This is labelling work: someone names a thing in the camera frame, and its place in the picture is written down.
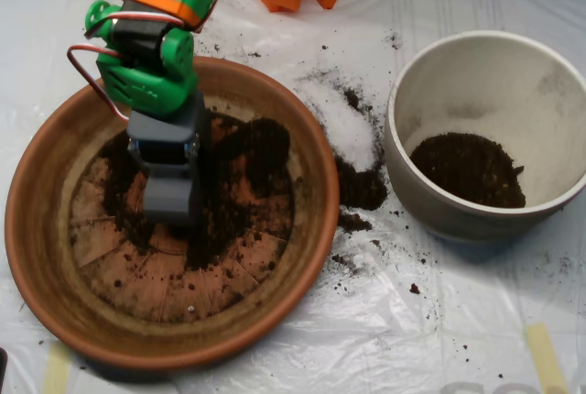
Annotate dark soil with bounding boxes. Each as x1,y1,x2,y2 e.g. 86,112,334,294
98,115,294,272
408,131,527,210

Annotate terracotta saucer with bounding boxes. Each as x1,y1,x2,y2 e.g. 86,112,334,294
4,55,341,372

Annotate spilled soil heap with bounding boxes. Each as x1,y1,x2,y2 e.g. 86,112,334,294
295,68,390,235

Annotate white ceramic pot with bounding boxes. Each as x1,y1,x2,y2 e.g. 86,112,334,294
383,29,586,244

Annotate beige masking tape strip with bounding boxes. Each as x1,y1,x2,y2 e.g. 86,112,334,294
42,342,73,394
525,323,570,394

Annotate clear plastic sheet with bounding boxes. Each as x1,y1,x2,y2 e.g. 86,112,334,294
0,0,586,394

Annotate red white servo cable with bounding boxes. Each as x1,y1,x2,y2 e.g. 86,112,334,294
67,0,237,123

